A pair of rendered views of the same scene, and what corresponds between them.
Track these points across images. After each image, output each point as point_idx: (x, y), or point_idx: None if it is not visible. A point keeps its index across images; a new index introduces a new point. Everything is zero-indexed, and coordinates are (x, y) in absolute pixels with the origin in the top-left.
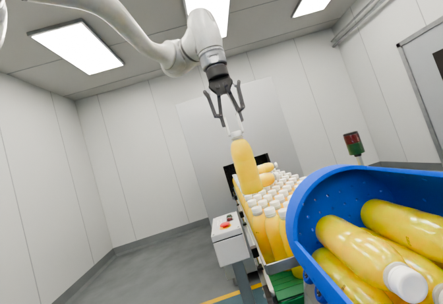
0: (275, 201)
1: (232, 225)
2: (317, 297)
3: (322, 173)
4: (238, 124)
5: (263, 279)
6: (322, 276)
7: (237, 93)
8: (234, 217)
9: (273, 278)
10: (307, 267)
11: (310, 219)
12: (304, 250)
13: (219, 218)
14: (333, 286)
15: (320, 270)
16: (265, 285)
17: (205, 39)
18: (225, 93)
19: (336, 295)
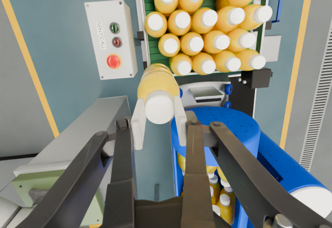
0: (185, 22)
1: (123, 65)
2: None
3: (216, 162)
4: (175, 109)
5: (144, 54)
6: (174, 174)
7: (240, 179)
8: (122, 35)
9: (152, 57)
10: (172, 155)
11: None
12: (175, 156)
13: (96, 15)
14: (175, 181)
15: (175, 172)
16: (145, 63)
17: None
18: (175, 201)
19: (175, 182)
